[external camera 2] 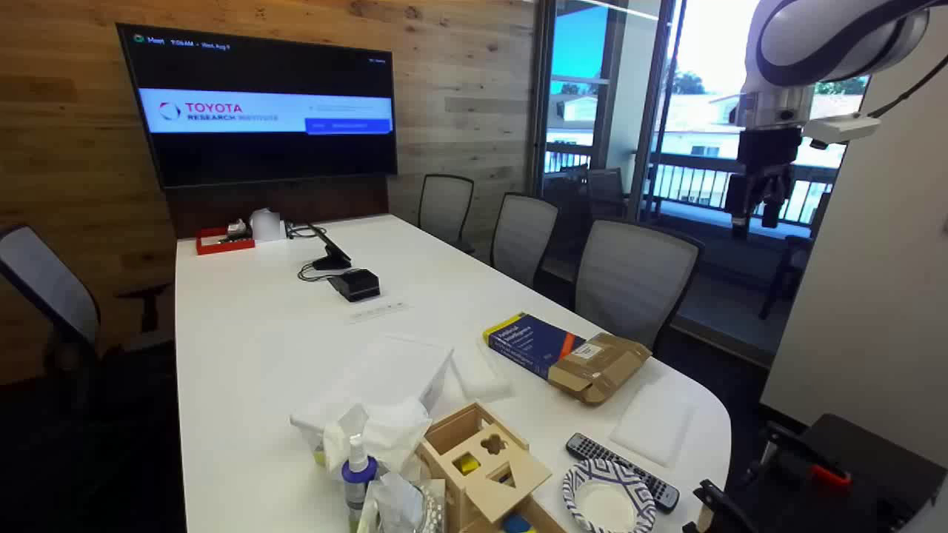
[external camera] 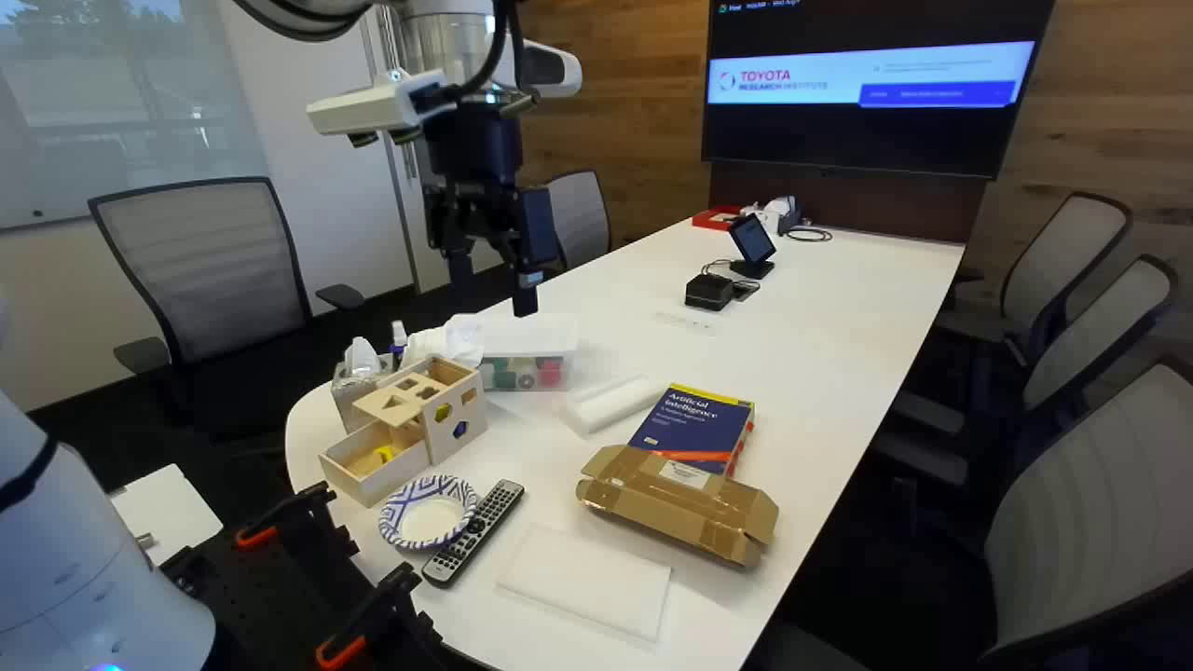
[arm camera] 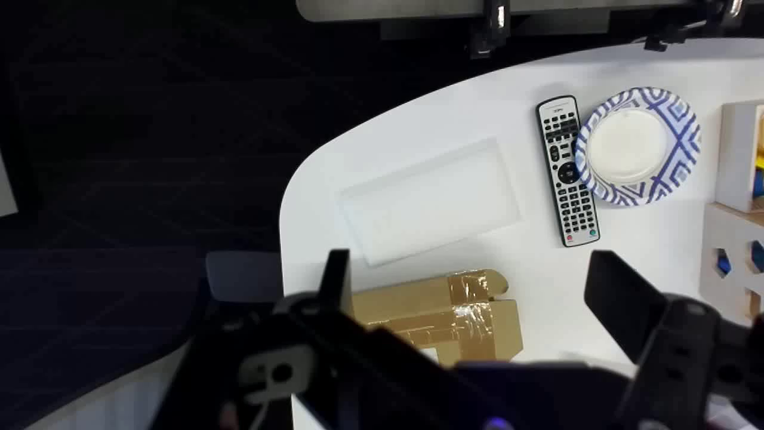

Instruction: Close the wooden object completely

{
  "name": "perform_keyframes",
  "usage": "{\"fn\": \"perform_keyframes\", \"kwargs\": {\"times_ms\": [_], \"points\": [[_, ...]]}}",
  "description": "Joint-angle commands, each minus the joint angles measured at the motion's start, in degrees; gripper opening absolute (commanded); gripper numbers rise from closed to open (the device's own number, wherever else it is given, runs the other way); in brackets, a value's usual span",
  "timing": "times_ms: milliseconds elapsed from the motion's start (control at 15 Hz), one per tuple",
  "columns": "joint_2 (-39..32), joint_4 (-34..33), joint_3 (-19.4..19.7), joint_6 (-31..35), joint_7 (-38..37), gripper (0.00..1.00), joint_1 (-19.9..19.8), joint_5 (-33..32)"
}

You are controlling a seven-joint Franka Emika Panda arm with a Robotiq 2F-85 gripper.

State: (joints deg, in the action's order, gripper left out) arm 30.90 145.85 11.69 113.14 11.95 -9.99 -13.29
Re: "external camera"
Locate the grey mesh office chair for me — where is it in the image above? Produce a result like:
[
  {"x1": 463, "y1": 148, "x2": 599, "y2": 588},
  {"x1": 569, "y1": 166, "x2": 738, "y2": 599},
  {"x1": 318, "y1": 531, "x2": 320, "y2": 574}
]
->
[{"x1": 90, "y1": 175, "x2": 365, "y2": 433}]

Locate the office chair right far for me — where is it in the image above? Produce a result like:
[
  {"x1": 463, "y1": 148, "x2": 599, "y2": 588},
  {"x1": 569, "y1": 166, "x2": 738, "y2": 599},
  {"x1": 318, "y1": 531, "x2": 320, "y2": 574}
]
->
[{"x1": 940, "y1": 190, "x2": 1132, "y2": 361}]

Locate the spray bottle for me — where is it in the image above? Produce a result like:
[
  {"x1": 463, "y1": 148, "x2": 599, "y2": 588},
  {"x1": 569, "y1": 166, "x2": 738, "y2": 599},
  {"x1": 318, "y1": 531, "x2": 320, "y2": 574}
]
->
[{"x1": 389, "y1": 320, "x2": 411, "y2": 374}]

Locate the office chair right middle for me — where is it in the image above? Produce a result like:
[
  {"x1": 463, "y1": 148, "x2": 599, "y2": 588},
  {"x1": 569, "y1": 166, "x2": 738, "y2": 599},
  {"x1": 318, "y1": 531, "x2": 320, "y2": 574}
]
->
[{"x1": 890, "y1": 254, "x2": 1177, "y2": 501}]

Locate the white rolled towel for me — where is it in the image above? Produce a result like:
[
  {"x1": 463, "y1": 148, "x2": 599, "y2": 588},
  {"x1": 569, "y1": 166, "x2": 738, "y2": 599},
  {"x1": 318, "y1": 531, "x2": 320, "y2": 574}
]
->
[{"x1": 563, "y1": 379, "x2": 661, "y2": 433}]

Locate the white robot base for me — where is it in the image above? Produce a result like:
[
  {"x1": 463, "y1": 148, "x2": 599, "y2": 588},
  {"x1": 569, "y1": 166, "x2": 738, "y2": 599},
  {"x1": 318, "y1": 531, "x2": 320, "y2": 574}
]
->
[{"x1": 0, "y1": 390, "x2": 216, "y2": 671}]

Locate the black remote control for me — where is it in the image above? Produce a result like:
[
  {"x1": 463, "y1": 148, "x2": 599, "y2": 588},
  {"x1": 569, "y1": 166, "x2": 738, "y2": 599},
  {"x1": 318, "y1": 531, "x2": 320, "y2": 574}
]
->
[{"x1": 420, "y1": 481, "x2": 525, "y2": 588}]

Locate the black tablet on stand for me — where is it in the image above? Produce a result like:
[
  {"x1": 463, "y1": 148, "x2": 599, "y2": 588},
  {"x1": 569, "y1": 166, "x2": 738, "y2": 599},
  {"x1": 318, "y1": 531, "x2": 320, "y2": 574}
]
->
[{"x1": 732, "y1": 216, "x2": 775, "y2": 279}]

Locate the flat cardboard box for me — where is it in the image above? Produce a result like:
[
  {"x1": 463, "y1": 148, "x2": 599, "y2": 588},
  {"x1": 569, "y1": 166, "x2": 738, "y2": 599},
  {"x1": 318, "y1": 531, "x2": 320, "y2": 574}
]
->
[{"x1": 573, "y1": 448, "x2": 779, "y2": 572}]

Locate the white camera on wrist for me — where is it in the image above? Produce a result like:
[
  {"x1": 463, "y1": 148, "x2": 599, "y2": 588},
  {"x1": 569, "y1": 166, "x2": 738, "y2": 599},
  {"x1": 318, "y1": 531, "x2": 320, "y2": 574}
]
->
[{"x1": 307, "y1": 69, "x2": 451, "y2": 144}]

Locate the clear plastic bag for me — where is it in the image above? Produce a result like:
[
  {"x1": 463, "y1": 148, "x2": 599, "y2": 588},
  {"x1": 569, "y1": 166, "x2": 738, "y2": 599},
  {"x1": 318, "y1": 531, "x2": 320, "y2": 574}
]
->
[{"x1": 333, "y1": 335, "x2": 380, "y2": 409}]

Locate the grey office chair far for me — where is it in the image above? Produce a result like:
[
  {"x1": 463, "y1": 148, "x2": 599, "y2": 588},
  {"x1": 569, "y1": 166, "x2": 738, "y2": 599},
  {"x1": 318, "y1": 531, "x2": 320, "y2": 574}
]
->
[{"x1": 547, "y1": 173, "x2": 612, "y2": 267}]

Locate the wooden shape sorter box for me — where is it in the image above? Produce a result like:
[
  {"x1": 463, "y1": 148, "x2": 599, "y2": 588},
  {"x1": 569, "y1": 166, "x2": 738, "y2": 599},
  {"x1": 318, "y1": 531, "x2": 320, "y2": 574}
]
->
[{"x1": 359, "y1": 358, "x2": 489, "y2": 464}]

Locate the wall mounted tv screen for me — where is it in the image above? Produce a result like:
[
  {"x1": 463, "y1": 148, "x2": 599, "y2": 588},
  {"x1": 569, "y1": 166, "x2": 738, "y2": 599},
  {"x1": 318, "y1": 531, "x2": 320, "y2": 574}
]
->
[{"x1": 702, "y1": 0, "x2": 1055, "y2": 180}]

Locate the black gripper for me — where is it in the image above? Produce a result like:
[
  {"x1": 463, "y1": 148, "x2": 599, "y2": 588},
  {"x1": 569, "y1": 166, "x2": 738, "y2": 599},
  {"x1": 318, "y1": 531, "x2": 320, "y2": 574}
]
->
[{"x1": 424, "y1": 103, "x2": 559, "y2": 317}]

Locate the blue white patterned bowl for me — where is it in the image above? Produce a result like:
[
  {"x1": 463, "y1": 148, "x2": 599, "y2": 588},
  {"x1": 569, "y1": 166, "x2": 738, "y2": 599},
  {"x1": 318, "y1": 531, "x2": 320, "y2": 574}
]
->
[{"x1": 375, "y1": 472, "x2": 476, "y2": 553}]

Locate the white paper sheet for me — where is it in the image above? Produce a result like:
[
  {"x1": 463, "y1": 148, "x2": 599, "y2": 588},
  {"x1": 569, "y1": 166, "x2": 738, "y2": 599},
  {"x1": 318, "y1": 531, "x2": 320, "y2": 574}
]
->
[{"x1": 498, "y1": 531, "x2": 671, "y2": 636}]

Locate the red tray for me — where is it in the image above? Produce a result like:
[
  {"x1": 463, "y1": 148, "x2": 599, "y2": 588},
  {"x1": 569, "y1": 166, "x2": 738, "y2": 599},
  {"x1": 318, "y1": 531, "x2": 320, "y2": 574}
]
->
[{"x1": 692, "y1": 208, "x2": 738, "y2": 231}]

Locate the clear plastic container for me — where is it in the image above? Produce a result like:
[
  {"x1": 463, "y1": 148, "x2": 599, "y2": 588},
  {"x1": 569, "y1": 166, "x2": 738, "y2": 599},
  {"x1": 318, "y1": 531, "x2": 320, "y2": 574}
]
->
[{"x1": 445, "y1": 312, "x2": 590, "y2": 390}]

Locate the wooden drawer tray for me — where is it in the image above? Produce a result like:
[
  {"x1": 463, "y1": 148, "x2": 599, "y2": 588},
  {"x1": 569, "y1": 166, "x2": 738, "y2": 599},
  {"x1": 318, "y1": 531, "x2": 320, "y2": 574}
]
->
[{"x1": 320, "y1": 424, "x2": 430, "y2": 502}]

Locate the black orange clamp stand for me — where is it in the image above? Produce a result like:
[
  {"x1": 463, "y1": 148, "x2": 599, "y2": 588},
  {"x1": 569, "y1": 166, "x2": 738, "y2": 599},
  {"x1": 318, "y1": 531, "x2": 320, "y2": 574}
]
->
[{"x1": 163, "y1": 485, "x2": 493, "y2": 671}]

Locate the small black box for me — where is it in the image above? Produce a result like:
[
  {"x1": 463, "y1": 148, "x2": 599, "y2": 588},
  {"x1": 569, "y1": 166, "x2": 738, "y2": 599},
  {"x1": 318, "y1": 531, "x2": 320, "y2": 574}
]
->
[{"x1": 686, "y1": 277, "x2": 735, "y2": 308}]

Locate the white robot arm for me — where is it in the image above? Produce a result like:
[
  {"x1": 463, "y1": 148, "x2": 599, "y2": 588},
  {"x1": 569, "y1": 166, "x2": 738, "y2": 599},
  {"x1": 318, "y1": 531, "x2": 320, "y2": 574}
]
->
[{"x1": 235, "y1": 0, "x2": 586, "y2": 317}]

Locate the blue orange book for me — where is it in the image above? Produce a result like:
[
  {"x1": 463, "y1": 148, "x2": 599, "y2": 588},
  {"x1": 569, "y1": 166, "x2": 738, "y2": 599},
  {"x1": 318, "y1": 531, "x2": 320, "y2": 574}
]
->
[{"x1": 631, "y1": 383, "x2": 752, "y2": 477}]

